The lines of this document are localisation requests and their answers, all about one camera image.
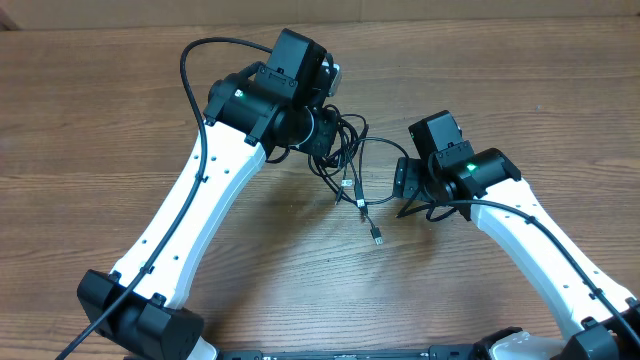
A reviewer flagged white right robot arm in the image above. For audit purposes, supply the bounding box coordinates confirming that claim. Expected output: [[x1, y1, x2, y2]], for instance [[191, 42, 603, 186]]
[[393, 111, 639, 359]]

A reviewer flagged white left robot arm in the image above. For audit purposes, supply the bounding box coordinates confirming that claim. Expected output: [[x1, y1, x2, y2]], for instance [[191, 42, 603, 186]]
[[77, 29, 340, 359]]

